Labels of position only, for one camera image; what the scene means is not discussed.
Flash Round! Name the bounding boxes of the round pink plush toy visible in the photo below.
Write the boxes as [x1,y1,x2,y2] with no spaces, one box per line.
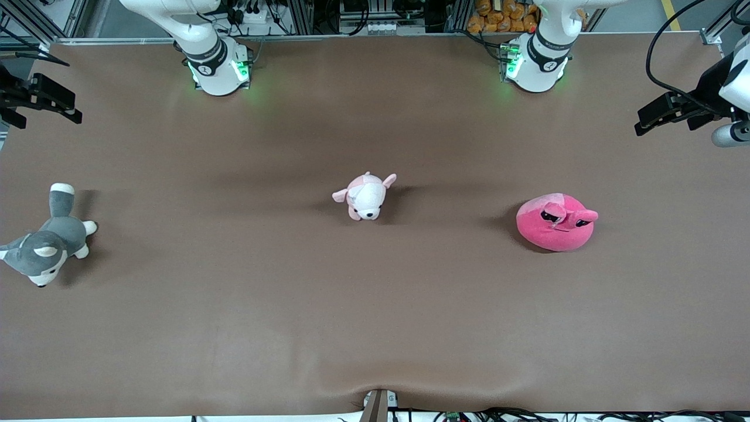
[516,193,599,253]

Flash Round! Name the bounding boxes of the dark green round object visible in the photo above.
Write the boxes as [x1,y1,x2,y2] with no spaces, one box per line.
[0,50,70,66]

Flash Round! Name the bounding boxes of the grey white plush husky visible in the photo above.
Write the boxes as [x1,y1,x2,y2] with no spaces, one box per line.
[0,183,98,288]

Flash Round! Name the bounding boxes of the orange snack bags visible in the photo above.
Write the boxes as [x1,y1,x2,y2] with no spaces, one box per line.
[467,0,538,33]

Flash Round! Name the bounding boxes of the white pink plush dog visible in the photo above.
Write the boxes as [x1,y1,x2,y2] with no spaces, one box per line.
[332,172,398,222]

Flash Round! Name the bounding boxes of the brown table mat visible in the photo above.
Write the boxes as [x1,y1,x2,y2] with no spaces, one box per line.
[0,36,750,418]

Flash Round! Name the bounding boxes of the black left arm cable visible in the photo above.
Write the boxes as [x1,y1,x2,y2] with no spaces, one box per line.
[646,0,750,109]

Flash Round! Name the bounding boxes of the aluminium frame posts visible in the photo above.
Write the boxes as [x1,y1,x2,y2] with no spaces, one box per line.
[700,0,750,45]
[0,0,88,43]

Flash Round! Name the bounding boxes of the grey front camera mount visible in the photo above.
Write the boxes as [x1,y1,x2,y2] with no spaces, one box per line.
[360,389,399,422]

